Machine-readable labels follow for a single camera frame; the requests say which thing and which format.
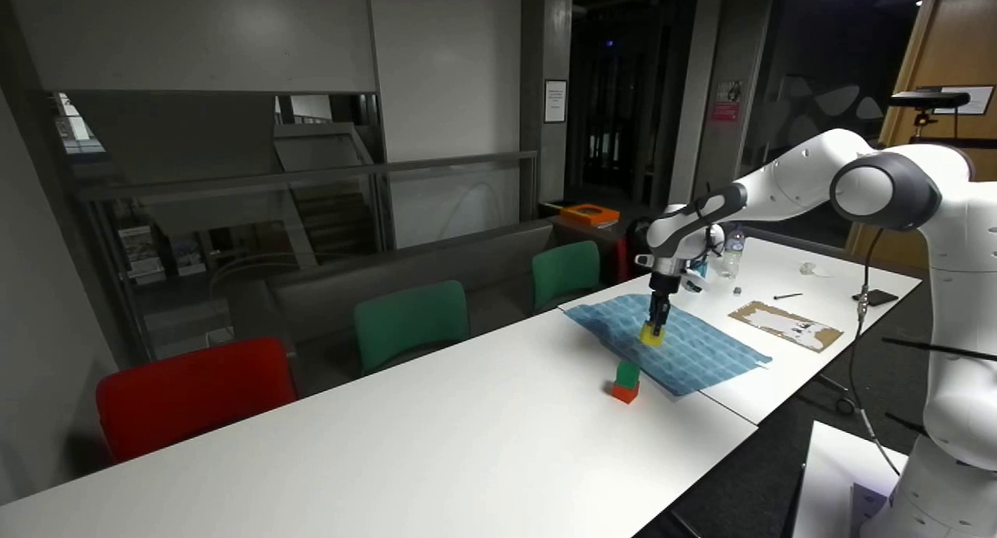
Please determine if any blue checked towel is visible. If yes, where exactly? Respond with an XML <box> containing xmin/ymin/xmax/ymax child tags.
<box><xmin>564</xmin><ymin>293</ymin><xmax>773</xmax><ymax>397</ymax></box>

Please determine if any clear plastic water bottle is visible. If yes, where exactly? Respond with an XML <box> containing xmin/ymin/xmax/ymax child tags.
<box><xmin>720</xmin><ymin>225</ymin><xmax>746</xmax><ymax>279</ymax></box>

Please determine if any green chair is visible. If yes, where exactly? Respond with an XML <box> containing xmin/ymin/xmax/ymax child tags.
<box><xmin>532</xmin><ymin>241</ymin><xmax>602</xmax><ymax>315</ymax></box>
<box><xmin>354</xmin><ymin>280</ymin><xmax>471</xmax><ymax>375</ymax></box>

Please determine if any orange box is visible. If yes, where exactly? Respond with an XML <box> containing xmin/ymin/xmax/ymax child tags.
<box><xmin>561</xmin><ymin>203</ymin><xmax>622</xmax><ymax>228</ymax></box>

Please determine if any torn cardboard piece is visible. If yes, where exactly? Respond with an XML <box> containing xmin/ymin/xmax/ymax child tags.
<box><xmin>728</xmin><ymin>301</ymin><xmax>844</xmax><ymax>353</ymax></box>

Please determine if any grey bench sofa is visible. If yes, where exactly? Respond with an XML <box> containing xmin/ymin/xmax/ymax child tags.
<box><xmin>269</xmin><ymin>219</ymin><xmax>558</xmax><ymax>371</ymax></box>

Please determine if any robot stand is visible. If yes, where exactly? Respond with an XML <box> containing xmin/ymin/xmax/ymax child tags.
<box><xmin>791</xmin><ymin>420</ymin><xmax>909</xmax><ymax>538</ymax></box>

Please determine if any white door sign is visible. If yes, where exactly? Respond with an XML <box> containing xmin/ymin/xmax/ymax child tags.
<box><xmin>939</xmin><ymin>86</ymin><xmax>995</xmax><ymax>116</ymax></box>

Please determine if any grey handrail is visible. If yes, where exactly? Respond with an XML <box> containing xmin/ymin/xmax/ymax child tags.
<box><xmin>78</xmin><ymin>150</ymin><xmax>540</xmax><ymax>204</ymax></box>

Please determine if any wooden door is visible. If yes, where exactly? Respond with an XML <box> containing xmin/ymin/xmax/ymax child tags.
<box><xmin>847</xmin><ymin>0</ymin><xmax>997</xmax><ymax>271</ymax></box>

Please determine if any red chair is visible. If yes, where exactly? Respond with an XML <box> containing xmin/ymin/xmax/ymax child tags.
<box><xmin>96</xmin><ymin>337</ymin><xmax>298</xmax><ymax>465</ymax></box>

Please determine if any brochure rack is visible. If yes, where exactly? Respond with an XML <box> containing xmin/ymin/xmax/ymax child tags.
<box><xmin>117</xmin><ymin>217</ymin><xmax>208</xmax><ymax>283</ymax></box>

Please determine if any red wall poster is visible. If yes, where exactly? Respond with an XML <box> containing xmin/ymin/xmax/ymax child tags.
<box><xmin>710</xmin><ymin>80</ymin><xmax>743</xmax><ymax>123</ymax></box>

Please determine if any white wall notice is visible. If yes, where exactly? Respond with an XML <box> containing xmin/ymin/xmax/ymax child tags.
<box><xmin>544</xmin><ymin>79</ymin><xmax>568</xmax><ymax>124</ymax></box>

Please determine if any camera on mount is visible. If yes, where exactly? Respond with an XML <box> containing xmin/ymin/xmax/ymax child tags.
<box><xmin>890</xmin><ymin>90</ymin><xmax>972</xmax><ymax>142</ymax></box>

